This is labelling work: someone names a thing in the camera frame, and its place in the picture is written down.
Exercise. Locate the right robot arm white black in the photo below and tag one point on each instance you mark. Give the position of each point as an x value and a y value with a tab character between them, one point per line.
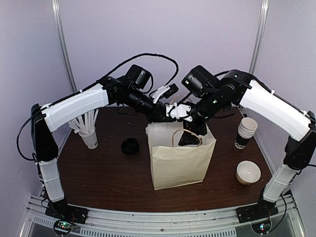
243	89

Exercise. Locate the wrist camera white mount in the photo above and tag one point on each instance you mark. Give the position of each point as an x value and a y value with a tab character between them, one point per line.
164	92
179	111

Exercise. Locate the paper cup holding straws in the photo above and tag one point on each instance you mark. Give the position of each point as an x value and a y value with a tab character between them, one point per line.
90	140

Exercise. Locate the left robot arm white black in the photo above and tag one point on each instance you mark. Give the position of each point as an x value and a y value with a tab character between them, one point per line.
105	91

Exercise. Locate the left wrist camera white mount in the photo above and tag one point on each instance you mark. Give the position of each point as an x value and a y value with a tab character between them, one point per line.
164	92

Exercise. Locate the stack of black lids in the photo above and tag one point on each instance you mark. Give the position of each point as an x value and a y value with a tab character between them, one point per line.
130	146

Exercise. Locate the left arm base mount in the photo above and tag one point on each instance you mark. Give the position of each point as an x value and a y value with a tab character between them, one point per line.
66	216

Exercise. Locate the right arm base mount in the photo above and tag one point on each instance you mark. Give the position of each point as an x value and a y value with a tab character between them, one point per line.
259	215

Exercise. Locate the stack of paper cups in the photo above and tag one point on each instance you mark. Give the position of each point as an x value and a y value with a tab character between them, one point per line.
245	132

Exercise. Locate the left aluminium frame post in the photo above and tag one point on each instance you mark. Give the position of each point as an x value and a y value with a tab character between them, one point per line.
62	40

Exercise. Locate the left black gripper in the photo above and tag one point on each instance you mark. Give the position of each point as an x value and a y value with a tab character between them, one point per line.
154	116

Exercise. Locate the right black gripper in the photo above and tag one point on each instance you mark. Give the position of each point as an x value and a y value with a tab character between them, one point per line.
201	129

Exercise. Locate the aluminium frame post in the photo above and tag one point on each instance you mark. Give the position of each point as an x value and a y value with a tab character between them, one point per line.
62	40
262	22

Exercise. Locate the aluminium front rail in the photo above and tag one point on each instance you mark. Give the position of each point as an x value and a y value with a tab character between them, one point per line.
208	223

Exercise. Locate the right aluminium frame post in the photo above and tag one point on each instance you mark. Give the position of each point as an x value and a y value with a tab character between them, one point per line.
262	22

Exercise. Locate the white ceramic bowl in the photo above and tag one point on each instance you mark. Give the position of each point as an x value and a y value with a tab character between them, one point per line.
248	172

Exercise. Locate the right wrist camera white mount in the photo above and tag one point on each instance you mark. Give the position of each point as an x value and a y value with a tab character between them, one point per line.
179	111

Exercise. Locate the wrapped white straws bundle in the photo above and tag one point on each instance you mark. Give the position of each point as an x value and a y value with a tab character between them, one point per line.
84	125

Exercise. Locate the kraft paper takeout bag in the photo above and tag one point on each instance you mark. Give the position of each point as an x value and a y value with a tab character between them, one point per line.
173	165

